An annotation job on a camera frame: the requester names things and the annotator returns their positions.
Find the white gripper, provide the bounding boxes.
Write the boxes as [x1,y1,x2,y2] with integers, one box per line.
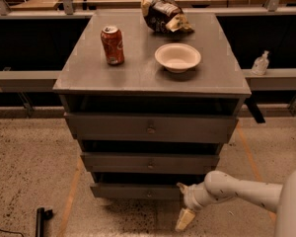
[175,183,208,232]

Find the grey bottom drawer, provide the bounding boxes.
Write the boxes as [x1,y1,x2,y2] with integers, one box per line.
[91,183,181,200]

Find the grey drawer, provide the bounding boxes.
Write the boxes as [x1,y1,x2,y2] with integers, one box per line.
[91,183,181,200]
[65,113,238,143]
[81,152,219,175]

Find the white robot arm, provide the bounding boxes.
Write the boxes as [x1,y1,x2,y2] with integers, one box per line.
[176,170,296,237]

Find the grey middle drawer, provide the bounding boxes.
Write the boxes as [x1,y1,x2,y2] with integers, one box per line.
[81,152,219,175]

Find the grey top drawer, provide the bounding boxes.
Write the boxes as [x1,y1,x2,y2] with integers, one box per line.
[65,113,238,143]

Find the grey wooden drawer cabinet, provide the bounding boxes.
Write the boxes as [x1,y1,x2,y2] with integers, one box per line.
[53,10,251,186]

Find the white paper bowl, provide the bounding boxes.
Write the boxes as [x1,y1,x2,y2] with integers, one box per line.
[155,43,201,73]

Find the clear sanitizer pump bottle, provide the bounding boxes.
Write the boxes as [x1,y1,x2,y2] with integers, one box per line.
[251,50,269,76]

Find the red soda can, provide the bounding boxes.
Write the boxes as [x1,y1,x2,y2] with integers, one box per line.
[101,26,124,65]

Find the crumpled chip bag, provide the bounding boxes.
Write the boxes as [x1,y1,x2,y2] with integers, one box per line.
[141,0,193,33]

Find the black post on floor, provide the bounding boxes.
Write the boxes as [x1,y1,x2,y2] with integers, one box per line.
[36,207,53,237]

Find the grey metal rail fence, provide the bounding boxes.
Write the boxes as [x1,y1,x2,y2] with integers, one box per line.
[0,0,296,94]

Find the black floor cable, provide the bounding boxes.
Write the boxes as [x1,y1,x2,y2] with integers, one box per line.
[0,219,26,237]

